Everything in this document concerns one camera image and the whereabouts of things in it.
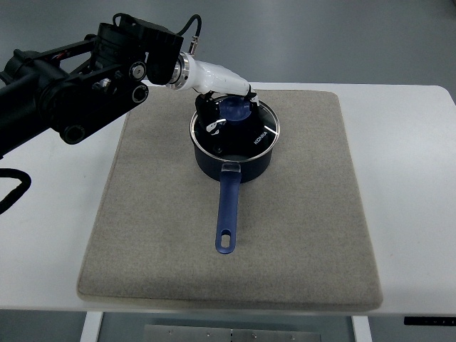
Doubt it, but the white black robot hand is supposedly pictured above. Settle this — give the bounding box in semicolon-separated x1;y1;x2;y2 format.
166;52;259;152

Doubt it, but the glass lid blue knob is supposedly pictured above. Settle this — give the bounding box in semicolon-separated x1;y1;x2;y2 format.
190;94;280;161

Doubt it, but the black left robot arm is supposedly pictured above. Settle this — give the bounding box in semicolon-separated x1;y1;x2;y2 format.
1;13;184;155

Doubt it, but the dark blue saucepan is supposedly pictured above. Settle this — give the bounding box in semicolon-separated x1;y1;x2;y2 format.
191;135;279;254

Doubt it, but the beige felt mat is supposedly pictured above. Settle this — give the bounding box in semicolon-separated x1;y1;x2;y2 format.
77;89;383;311

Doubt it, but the white table leg left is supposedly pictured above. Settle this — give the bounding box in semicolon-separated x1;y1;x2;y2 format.
80;311;104;342

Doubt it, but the white table leg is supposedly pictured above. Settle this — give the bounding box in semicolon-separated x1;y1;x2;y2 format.
351;316;373;342
80;311;104;342

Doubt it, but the white table leg right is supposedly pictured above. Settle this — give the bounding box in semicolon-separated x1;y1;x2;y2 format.
351;316;373;342

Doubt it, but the black desk control panel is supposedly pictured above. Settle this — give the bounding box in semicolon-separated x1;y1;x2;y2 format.
403;316;456;326

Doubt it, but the metal base plate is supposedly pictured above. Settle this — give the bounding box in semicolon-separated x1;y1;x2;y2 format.
142;325;321;342

